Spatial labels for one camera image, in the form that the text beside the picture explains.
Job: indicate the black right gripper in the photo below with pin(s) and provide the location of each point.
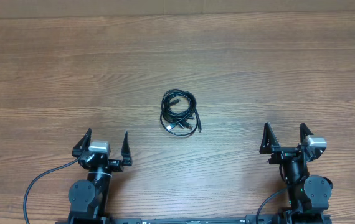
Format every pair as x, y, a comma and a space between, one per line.
270, 145

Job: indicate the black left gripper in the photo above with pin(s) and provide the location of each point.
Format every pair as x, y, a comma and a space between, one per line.
126, 161

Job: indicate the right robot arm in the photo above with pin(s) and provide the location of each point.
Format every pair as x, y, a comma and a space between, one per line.
308, 195

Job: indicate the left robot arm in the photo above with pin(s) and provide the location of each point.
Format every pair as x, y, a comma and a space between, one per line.
88, 197

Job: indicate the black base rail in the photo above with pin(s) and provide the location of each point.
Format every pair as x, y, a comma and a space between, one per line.
248, 219

